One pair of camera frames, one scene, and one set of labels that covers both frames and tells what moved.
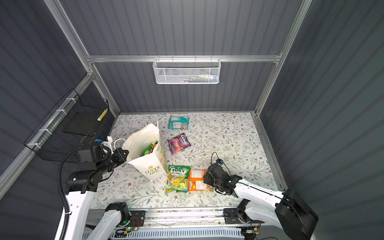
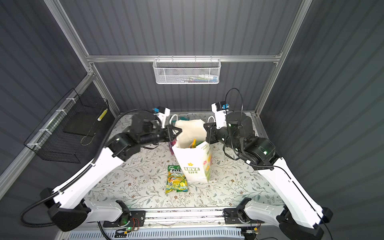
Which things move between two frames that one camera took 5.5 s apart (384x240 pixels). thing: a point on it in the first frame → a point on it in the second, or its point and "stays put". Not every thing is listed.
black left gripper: x=117 y=153 → x=168 y=131
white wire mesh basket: x=187 y=71 stays put
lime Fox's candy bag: x=177 y=178 stays put
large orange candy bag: x=196 y=181 → x=194 y=144
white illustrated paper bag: x=143 y=148 → x=192 y=151
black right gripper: x=207 y=178 → x=210 y=130
